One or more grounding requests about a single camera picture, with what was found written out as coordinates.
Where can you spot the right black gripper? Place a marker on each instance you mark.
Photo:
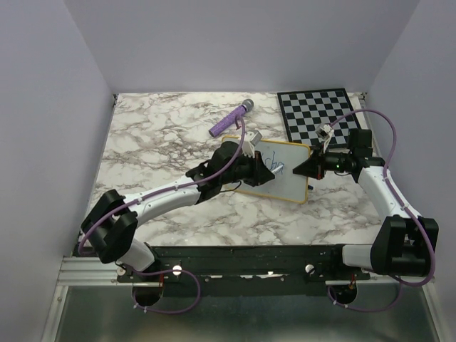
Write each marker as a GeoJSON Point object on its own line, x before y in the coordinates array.
{"type": "Point", "coordinates": [314, 167]}

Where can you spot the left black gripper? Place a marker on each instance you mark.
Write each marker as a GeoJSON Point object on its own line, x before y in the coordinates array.
{"type": "Point", "coordinates": [258, 177]}

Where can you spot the white marker pen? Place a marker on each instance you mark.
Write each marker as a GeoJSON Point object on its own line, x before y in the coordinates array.
{"type": "Point", "coordinates": [277, 169]}

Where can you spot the yellow framed whiteboard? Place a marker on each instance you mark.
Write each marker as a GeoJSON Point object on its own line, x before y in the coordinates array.
{"type": "Point", "coordinates": [286, 186]}

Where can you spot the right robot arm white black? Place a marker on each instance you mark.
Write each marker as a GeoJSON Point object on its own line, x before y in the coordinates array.
{"type": "Point", "coordinates": [406, 239]}

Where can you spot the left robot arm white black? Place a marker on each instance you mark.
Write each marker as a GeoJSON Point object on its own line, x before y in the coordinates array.
{"type": "Point", "coordinates": [111, 224]}

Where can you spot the black grey chessboard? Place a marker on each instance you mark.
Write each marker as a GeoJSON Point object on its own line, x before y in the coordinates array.
{"type": "Point", "coordinates": [303, 111]}

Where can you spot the purple toy microphone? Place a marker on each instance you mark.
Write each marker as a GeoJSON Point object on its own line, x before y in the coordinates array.
{"type": "Point", "coordinates": [246, 106]}

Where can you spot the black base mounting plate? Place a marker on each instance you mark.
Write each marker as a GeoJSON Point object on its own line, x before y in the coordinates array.
{"type": "Point", "coordinates": [243, 271]}

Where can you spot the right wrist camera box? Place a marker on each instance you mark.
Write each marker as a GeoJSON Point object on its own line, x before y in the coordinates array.
{"type": "Point", "coordinates": [325, 133]}

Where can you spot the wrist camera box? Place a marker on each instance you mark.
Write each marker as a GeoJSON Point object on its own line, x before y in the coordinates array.
{"type": "Point", "coordinates": [325, 133]}
{"type": "Point", "coordinates": [251, 139]}

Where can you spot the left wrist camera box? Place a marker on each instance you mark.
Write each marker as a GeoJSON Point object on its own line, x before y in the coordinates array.
{"type": "Point", "coordinates": [251, 139]}

